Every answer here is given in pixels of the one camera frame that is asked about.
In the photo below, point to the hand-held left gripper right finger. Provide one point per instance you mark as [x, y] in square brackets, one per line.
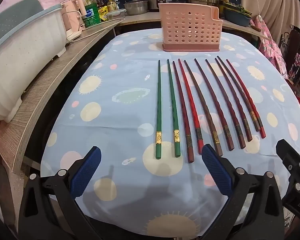
[216, 170]

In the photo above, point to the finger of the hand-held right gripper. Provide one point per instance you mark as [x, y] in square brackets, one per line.
[290, 155]

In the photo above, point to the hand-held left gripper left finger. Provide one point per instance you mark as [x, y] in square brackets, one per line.
[86, 172]

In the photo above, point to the dark red chopstick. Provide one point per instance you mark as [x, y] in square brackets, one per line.
[182, 110]

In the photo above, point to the maroon chopstick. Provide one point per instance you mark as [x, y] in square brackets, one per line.
[212, 100]
[232, 97]
[223, 100]

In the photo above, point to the red black-patterned chopstick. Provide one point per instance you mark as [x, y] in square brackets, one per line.
[189, 100]

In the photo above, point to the green chopstick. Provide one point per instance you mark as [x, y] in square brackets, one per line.
[158, 110]
[172, 105]

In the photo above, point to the dark brown chopstick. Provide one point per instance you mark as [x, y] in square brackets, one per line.
[237, 90]

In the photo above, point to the pink perforated utensil holder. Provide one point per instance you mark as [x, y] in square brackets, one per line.
[190, 30]

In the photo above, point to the blue dotted tablecloth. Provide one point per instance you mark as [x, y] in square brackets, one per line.
[120, 130]

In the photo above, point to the grey wooden side shelf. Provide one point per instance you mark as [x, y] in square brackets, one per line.
[52, 80]

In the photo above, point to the pink pineapple-print garment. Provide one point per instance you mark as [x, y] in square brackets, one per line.
[270, 47]

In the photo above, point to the black metal chair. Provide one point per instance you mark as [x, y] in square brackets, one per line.
[296, 45]

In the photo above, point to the white plastic bin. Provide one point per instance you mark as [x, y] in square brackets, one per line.
[20, 67]

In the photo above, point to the blue plastic basin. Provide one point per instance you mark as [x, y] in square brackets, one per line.
[237, 18]

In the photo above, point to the green dish soap bottle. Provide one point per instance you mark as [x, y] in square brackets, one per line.
[91, 17]

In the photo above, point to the yellow colander basin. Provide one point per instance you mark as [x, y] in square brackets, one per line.
[236, 7]

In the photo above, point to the pink electric kettle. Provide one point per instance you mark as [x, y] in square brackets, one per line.
[72, 15]

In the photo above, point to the yellow seasoning packet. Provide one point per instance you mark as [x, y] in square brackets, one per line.
[103, 12]

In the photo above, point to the clear food container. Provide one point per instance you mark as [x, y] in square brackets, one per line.
[116, 13]

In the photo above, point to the pale kitchen counter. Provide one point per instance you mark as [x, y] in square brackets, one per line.
[145, 17]

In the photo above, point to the grey-blue bin lid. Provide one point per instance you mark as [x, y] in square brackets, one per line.
[12, 20]

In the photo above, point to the yellow oil bottle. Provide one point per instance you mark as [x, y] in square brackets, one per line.
[112, 3]

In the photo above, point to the small steel pot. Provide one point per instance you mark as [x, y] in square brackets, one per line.
[136, 7]

